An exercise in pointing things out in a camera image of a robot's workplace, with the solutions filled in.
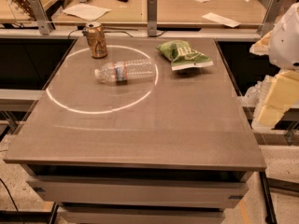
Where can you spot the white paper sheet left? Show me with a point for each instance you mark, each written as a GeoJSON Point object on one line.
{"type": "Point", "coordinates": [86, 12]}

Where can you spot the metal bracket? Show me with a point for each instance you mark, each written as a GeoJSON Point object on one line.
{"type": "Point", "coordinates": [152, 17]}
{"type": "Point", "coordinates": [270, 17]}
{"type": "Point", "coordinates": [43, 23]}

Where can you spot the green chip bag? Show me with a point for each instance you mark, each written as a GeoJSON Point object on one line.
{"type": "Point", "coordinates": [182, 56]}

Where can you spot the clear plastic water bottle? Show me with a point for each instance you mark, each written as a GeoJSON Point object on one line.
{"type": "Point", "coordinates": [126, 70]}

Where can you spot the metal bracket center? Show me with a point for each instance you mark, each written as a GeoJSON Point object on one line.
{"type": "Point", "coordinates": [152, 17]}

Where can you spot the gold soda can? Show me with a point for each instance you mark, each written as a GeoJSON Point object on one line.
{"type": "Point", "coordinates": [95, 36]}

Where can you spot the metal bracket right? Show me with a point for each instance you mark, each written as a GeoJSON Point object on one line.
{"type": "Point", "coordinates": [270, 17]}

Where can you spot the white paper strip right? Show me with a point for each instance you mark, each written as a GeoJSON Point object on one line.
{"type": "Point", "coordinates": [221, 20]}

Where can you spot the metal bracket left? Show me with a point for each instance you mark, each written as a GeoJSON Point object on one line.
{"type": "Point", "coordinates": [43, 23]}

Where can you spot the white drawer cabinet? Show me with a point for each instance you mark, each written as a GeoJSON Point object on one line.
{"type": "Point", "coordinates": [109, 200]}

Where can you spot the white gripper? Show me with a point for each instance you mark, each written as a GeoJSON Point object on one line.
{"type": "Point", "coordinates": [286, 37]}

